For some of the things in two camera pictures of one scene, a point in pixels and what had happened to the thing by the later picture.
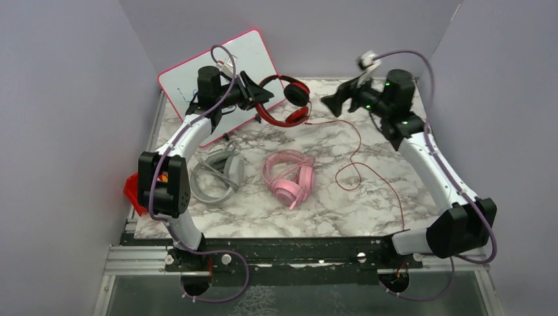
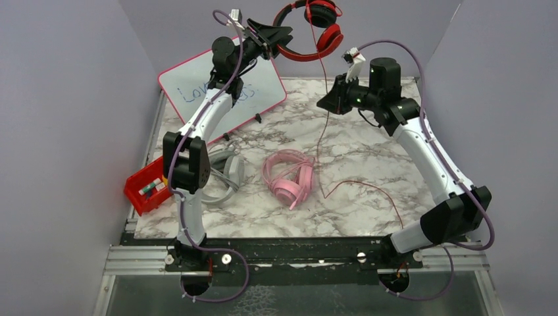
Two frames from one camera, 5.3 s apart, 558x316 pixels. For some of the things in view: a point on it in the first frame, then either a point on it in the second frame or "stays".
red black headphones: (297, 93) -> (321, 14)
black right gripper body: (372, 101) stays
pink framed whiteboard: (253, 59) stays
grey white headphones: (222, 160) stays
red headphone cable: (348, 177) -> (321, 143)
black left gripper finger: (255, 93) -> (271, 35)
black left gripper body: (237, 94) -> (251, 47)
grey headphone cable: (210, 168) stays
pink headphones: (290, 174) stays
